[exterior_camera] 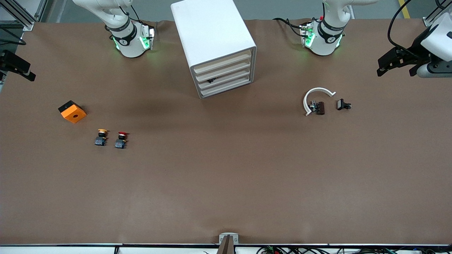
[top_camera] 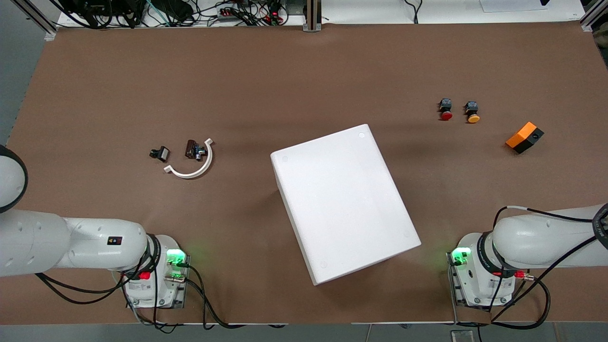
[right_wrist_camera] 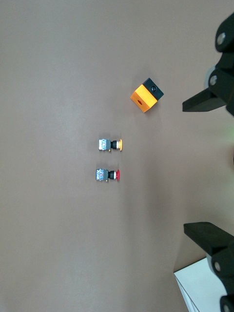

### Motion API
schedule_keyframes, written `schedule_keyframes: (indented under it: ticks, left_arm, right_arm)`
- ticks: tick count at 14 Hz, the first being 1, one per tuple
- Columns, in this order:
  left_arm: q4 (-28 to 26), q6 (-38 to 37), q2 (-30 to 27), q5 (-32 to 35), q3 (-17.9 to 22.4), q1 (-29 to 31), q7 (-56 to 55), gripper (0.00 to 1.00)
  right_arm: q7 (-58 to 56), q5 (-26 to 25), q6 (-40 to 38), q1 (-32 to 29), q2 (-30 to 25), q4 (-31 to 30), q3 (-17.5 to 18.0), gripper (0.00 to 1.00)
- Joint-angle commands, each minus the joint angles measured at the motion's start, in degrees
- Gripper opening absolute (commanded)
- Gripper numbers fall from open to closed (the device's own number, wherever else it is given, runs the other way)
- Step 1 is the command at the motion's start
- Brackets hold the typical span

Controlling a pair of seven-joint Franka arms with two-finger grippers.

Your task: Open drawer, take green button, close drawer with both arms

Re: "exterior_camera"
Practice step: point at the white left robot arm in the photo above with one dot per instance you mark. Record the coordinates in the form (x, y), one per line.
(323, 42)

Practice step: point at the yellow push button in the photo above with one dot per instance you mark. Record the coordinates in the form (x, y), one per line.
(101, 141)

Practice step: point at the aluminium frame profile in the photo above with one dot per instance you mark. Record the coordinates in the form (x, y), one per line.
(428, 22)
(26, 22)

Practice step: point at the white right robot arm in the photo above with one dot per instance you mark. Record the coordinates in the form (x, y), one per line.
(130, 46)

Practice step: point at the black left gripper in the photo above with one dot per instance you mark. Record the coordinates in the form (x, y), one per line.
(416, 50)

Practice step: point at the small black connector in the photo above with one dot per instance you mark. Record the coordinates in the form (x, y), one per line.
(341, 104)

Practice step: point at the red push button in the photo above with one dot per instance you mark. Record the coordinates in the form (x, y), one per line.
(120, 143)

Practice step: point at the small brown electrical component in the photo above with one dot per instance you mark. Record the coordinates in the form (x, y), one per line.
(320, 108)

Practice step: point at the brown table cover sheet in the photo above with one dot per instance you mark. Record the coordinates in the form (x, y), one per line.
(226, 183)

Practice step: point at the orange button box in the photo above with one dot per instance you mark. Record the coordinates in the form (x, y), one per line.
(74, 114)

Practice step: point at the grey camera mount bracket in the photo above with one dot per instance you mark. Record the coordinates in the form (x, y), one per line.
(228, 241)

